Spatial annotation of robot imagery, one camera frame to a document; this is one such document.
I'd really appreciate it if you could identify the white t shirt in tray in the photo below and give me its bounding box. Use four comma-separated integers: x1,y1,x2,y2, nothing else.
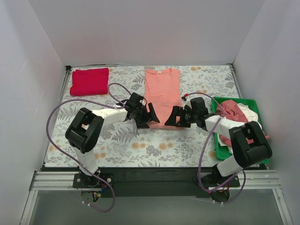
217,104,263,147

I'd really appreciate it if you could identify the floral patterned table mat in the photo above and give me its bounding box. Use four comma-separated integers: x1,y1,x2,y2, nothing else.
44,65,240,169

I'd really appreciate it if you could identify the aluminium frame rail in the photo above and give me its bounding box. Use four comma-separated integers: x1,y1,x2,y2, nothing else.
20,170,293,225

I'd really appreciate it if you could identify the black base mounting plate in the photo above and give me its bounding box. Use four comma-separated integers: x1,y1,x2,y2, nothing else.
72,166,240,199

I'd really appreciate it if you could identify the green plastic tray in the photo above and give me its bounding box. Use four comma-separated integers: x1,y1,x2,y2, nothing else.
211,97,261,160

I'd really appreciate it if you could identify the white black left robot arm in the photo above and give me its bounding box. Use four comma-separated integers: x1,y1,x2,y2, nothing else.
65,103,160,177

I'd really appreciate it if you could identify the dusty rose t shirt in tray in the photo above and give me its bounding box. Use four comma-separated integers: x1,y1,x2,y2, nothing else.
219,99,272,148

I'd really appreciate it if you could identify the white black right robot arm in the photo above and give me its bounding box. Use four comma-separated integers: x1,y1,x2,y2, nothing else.
165,105,272,183

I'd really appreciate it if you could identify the folded red t shirt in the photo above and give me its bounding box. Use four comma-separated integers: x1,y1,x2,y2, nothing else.
70,68,109,97

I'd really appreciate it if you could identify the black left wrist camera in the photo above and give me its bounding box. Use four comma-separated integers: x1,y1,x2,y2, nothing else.
126,92,144,108

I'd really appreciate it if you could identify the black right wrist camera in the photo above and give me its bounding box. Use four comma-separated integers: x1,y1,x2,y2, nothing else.
190,97,208,115

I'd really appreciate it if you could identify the salmon pink t shirt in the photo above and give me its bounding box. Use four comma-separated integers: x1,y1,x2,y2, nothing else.
144,68,182,130

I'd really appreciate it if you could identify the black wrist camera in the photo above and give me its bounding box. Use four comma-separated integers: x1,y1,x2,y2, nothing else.
190,97,208,115
126,92,144,108

